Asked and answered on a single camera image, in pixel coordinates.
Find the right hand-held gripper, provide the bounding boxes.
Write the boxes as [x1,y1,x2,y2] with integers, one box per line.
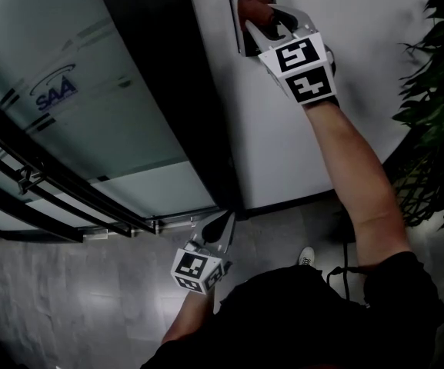
[243,4,341,107]

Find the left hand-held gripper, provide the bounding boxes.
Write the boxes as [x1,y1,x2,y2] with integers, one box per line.
[170,211,237,295]

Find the brown cloth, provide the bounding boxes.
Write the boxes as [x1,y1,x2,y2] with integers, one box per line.
[236,0,275,27]

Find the wall access control keypad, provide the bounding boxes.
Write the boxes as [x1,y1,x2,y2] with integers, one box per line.
[225,0,279,58]

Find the person's left forearm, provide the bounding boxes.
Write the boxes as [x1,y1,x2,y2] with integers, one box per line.
[159,291,215,346]

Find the person's right forearm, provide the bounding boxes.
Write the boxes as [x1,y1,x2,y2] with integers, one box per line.
[305,100,412,271]

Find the person's white shoe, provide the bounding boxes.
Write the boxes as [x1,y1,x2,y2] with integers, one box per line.
[295,245,316,268]

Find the person's black clothing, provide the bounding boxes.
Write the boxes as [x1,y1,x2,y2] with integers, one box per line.
[139,251,444,369]

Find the frosted glass door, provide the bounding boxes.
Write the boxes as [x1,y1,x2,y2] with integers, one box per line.
[0,0,219,238]

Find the green leafy plant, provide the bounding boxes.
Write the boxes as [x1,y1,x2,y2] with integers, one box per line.
[392,0,444,231]

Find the metal door latch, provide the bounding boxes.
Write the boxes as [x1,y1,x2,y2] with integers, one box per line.
[15,162,46,196]

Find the woven plant pot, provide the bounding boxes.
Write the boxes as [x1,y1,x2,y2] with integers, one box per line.
[392,155,444,227]

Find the metal door bottom rail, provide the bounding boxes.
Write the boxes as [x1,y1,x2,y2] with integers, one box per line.
[82,208,223,242]

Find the black door handle bars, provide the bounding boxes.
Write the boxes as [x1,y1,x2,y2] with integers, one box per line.
[0,115,158,238]

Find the glass door with frame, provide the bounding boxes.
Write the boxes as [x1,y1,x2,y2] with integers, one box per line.
[92,0,246,219]

